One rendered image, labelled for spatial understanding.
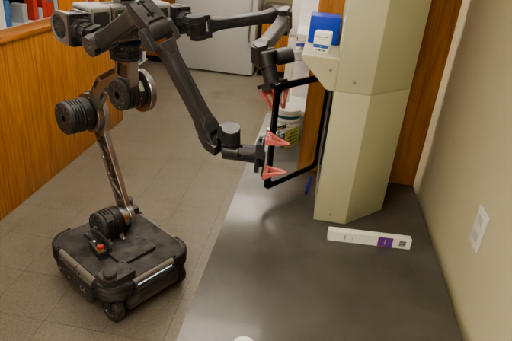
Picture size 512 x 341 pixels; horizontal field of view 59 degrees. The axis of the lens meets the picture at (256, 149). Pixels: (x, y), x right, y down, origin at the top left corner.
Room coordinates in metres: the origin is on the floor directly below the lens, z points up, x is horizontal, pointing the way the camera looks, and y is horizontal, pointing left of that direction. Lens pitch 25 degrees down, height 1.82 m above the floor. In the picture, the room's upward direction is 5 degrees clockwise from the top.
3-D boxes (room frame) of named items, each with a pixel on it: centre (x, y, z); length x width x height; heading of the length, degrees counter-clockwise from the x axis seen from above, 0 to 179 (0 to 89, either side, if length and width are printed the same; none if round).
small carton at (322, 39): (1.44, -0.18, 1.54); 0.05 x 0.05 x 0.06; 76
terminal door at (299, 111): (1.55, -0.15, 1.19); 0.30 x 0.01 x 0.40; 138
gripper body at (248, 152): (1.29, 0.01, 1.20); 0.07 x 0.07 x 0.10; 83
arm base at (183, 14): (2.06, 0.36, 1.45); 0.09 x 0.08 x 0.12; 142
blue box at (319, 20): (1.60, -0.19, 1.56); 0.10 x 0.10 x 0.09; 83
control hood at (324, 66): (1.52, -0.18, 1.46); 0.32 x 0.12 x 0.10; 173
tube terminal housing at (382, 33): (1.49, -0.37, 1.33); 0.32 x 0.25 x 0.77; 173
